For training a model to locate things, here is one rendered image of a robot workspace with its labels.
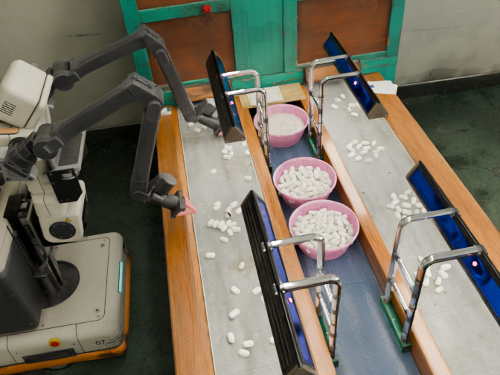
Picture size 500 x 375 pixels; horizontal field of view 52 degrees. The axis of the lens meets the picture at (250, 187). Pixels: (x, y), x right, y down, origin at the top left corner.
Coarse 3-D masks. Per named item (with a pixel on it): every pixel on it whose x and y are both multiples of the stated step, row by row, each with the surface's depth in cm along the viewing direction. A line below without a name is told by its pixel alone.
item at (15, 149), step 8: (16, 144) 169; (24, 144) 166; (8, 152) 169; (16, 152) 167; (24, 152) 166; (32, 152) 168; (8, 160) 166; (16, 160) 167; (24, 160) 167; (32, 160) 169; (8, 168) 166; (16, 168) 167; (24, 168) 170; (24, 176) 169
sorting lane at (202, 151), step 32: (192, 128) 254; (192, 160) 235; (224, 160) 234; (192, 192) 219; (224, 192) 218; (256, 192) 216; (224, 256) 192; (224, 288) 181; (224, 320) 171; (256, 320) 170; (224, 352) 163; (256, 352) 162
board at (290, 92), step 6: (288, 84) 271; (294, 84) 271; (282, 90) 267; (288, 90) 267; (294, 90) 266; (300, 90) 266; (240, 96) 266; (246, 96) 265; (282, 96) 263; (288, 96) 263; (294, 96) 262; (300, 96) 262; (240, 102) 262; (246, 102) 261; (270, 102) 260; (276, 102) 260; (282, 102) 260; (246, 108) 259
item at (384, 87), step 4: (372, 84) 267; (376, 84) 267; (380, 84) 267; (384, 84) 266; (388, 84) 266; (392, 84) 266; (372, 88) 265; (376, 88) 264; (380, 88) 264; (384, 88) 264; (388, 88) 264; (392, 88) 263; (396, 88) 264; (376, 92) 261; (380, 92) 261; (384, 92) 261; (388, 92) 260; (392, 92) 260; (396, 92) 260
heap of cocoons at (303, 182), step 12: (300, 168) 225; (312, 168) 226; (288, 180) 220; (300, 180) 222; (312, 180) 219; (324, 180) 219; (288, 192) 215; (300, 192) 214; (312, 192) 215; (324, 192) 213
